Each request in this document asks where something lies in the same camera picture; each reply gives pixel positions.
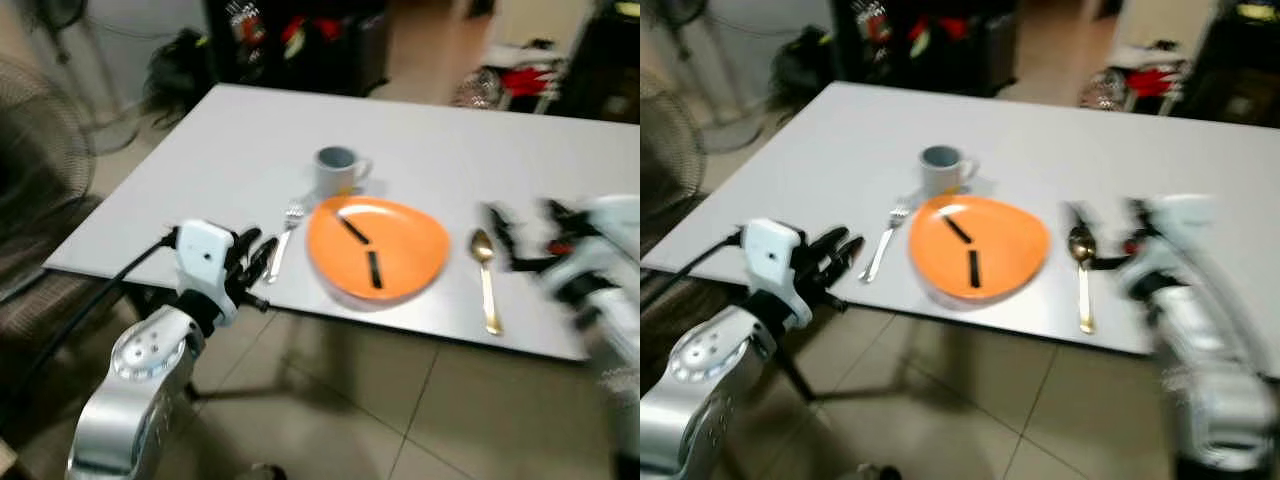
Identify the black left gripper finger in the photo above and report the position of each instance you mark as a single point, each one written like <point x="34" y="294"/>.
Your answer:
<point x="264" y="258"/>
<point x="246" y="242"/>
<point x="846" y="256"/>
<point x="826" y="244"/>

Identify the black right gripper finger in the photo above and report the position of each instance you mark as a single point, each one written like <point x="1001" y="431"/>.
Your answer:
<point x="1140" y="216"/>
<point x="1078" y="218"/>
<point x="502" y="236"/>
<point x="558" y="216"/>

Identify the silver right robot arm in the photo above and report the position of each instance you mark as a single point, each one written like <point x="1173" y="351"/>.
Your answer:
<point x="1210" y="360"/>
<point x="610" y="330"/>

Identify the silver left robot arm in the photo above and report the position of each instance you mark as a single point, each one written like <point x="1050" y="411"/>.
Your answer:
<point x="140" y="390"/>
<point x="700" y="390"/>

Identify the silver fork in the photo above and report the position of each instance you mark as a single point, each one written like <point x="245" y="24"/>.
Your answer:
<point x="884" y="245"/>
<point x="282" y="245"/>

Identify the gold spoon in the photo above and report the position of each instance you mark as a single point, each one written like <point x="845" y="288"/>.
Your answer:
<point x="1084" y="290"/>
<point x="487" y="285"/>

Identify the orange plate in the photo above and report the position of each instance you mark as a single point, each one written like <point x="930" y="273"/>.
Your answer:
<point x="1010" y="235"/>
<point x="400" y="235"/>

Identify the black table leg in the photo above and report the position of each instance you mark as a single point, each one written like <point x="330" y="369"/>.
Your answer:
<point x="797" y="372"/>

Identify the grey mug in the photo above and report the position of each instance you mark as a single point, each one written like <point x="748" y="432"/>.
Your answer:
<point x="941" y="178"/>
<point x="335" y="178"/>

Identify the large dark mesh fan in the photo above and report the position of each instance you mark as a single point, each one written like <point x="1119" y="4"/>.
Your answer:
<point x="662" y="160"/>
<point x="35" y="170"/>

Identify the red cloth on rack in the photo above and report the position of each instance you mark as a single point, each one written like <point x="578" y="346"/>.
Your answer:
<point x="1155" y="80"/>
<point x="530" y="80"/>

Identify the black cabinet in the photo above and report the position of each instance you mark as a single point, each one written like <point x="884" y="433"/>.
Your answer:
<point x="1235" y="60"/>
<point x="605" y="60"/>

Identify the black backpack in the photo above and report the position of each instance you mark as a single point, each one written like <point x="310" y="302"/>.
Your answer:
<point x="180" y="75"/>
<point x="805" y="70"/>

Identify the black shelf with items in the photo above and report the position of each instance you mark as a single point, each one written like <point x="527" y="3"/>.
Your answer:
<point x="930" y="45"/>
<point x="300" y="45"/>

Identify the white standing fan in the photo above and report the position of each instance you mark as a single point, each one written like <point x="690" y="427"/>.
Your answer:
<point x="75" y="60"/>
<point x="700" y="60"/>

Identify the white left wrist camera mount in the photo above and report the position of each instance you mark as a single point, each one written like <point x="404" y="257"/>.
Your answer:
<point x="205" y="258"/>
<point x="772" y="258"/>

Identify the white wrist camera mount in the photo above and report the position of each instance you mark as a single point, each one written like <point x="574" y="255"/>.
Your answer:
<point x="205" y="258"/>
<point x="612" y="228"/>
<point x="1185" y="228"/>
<point x="772" y="258"/>

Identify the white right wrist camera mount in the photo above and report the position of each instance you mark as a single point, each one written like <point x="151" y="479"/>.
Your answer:
<point x="612" y="228"/>
<point x="1185" y="228"/>

